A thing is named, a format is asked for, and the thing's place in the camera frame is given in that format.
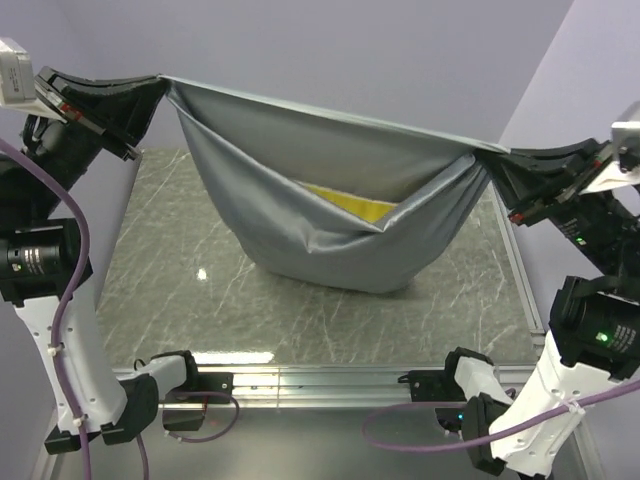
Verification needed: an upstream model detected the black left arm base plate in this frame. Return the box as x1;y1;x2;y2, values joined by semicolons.
165;372;234;404

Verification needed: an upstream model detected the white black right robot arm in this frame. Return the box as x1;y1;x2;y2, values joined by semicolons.
440;139;639;479

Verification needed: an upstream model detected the cream quilted pillow yellow edge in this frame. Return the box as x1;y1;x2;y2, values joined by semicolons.
300;182;397;223

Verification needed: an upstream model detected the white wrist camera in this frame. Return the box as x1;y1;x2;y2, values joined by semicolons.
1;38;37;110
580;101;639;195

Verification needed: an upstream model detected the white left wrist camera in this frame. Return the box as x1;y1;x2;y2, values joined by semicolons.
1;38;37;110

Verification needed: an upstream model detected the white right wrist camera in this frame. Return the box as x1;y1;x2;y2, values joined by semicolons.
580;101;639;195

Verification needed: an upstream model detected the aluminium front rail frame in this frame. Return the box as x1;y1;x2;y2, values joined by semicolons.
29;363;606;480

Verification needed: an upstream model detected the aluminium right side rail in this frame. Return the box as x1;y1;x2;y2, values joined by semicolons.
478;152;545;364

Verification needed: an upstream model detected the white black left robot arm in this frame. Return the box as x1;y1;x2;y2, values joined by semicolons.
1;67;202;455

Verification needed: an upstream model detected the grey pillowcase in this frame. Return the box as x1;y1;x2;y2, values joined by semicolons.
167;77;503;293

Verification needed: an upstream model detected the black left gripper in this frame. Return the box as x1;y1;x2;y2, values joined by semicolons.
9;62;162;216

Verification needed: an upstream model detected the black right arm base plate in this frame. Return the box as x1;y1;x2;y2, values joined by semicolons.
397;370;466;403

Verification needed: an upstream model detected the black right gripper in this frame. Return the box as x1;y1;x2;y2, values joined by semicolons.
482;128;640;276

